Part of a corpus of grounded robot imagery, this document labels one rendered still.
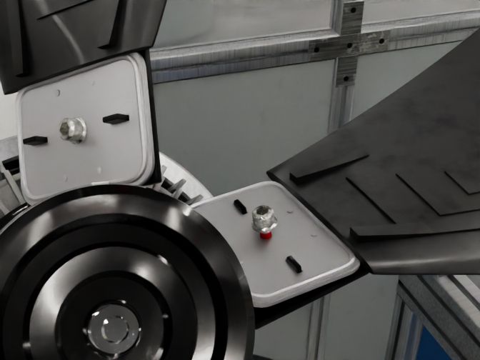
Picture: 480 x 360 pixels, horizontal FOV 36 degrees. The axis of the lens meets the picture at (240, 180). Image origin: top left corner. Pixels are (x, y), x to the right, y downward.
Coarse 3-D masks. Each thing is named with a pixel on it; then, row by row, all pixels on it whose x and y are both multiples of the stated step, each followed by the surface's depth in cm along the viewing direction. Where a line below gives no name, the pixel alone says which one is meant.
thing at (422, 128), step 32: (448, 64) 50; (416, 96) 48; (448, 96) 47; (352, 128) 46; (384, 128) 45; (416, 128) 45; (448, 128) 45; (288, 160) 44; (320, 160) 43; (352, 160) 43; (384, 160) 43; (416, 160) 42; (448, 160) 42; (320, 192) 40; (352, 192) 40; (384, 192) 40; (416, 192) 40; (448, 192) 40; (352, 224) 38; (384, 224) 38; (416, 224) 38; (448, 224) 38; (384, 256) 36; (416, 256) 37; (448, 256) 37
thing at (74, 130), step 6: (66, 120) 36; (72, 120) 36; (78, 120) 36; (60, 126) 36; (66, 126) 36; (72, 126) 36; (78, 126) 36; (84, 126) 36; (60, 132) 36; (66, 132) 36; (72, 132) 36; (78, 132) 36; (84, 132) 36; (66, 138) 36; (72, 138) 36; (78, 138) 36; (84, 138) 36
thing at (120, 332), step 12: (96, 312) 30; (108, 312) 30; (120, 312) 30; (132, 312) 30; (96, 324) 29; (108, 324) 29; (120, 324) 29; (132, 324) 30; (96, 336) 29; (108, 336) 29; (120, 336) 29; (132, 336) 30; (96, 348) 29; (108, 348) 29; (120, 348) 30
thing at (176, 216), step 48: (96, 192) 30; (144, 192) 30; (0, 240) 29; (48, 240) 30; (96, 240) 30; (144, 240) 31; (192, 240) 31; (0, 288) 28; (48, 288) 29; (96, 288) 30; (144, 288) 31; (192, 288) 31; (240, 288) 31; (0, 336) 29; (48, 336) 29; (144, 336) 31; (192, 336) 30; (240, 336) 31
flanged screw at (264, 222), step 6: (258, 210) 38; (264, 210) 38; (270, 210) 37; (252, 216) 37; (258, 216) 37; (264, 216) 37; (270, 216) 37; (252, 222) 38; (258, 222) 37; (264, 222) 37; (270, 222) 37; (276, 222) 38; (252, 228) 38; (258, 228) 38; (264, 228) 37; (270, 228) 37; (264, 234) 38; (270, 234) 38
